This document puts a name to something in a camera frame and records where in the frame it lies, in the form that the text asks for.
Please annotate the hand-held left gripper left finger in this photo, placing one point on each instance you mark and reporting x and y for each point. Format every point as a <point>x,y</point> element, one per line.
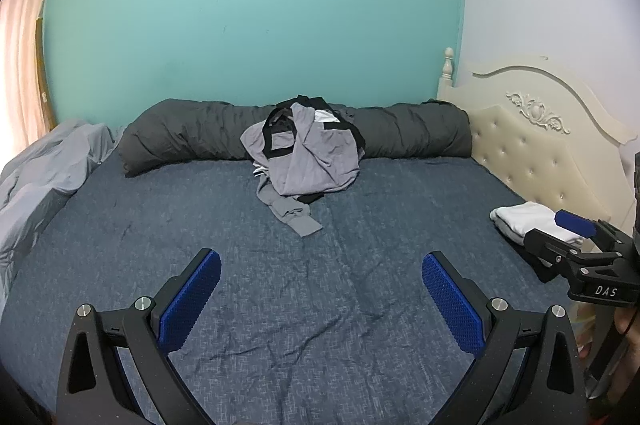
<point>192,300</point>

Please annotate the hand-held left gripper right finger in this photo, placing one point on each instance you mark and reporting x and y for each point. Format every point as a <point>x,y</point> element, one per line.
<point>452,305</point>

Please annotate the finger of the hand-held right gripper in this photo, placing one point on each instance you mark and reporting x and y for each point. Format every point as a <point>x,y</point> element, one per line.
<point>575,222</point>
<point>555,250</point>

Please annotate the grey jacket with black trim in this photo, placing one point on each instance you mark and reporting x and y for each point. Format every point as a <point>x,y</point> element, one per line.
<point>320,155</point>

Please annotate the folded white clothes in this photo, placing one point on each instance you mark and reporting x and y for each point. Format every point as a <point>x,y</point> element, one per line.
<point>525,217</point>

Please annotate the person's right hand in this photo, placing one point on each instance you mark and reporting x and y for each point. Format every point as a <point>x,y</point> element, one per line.
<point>630,322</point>

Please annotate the cream tufted headboard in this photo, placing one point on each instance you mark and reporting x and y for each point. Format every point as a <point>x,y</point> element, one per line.
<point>540,155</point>

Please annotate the grey pants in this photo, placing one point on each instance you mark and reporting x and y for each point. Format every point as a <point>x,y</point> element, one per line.
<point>287,210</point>

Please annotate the dark grey rolled duvet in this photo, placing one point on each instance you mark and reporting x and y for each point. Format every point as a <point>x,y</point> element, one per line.
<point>190,135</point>

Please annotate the light grey blanket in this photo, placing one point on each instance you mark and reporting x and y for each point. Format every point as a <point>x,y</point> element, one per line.
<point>45,165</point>

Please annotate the crumpled white shirt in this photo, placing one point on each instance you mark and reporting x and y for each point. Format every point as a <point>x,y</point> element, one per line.
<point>325,117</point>

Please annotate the wooden frame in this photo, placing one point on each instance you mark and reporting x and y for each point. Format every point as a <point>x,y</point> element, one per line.
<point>44,75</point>

